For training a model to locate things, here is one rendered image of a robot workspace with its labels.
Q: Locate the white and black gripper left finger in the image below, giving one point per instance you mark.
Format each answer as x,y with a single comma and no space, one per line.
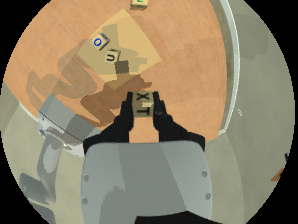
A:
119,130

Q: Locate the tan flat mat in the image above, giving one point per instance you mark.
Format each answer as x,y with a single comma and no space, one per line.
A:
137,52

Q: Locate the beige block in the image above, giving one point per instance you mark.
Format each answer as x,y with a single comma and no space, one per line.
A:
99,41
140,3
143,104
112,56

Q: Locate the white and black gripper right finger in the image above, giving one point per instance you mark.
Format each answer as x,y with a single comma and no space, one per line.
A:
168,130

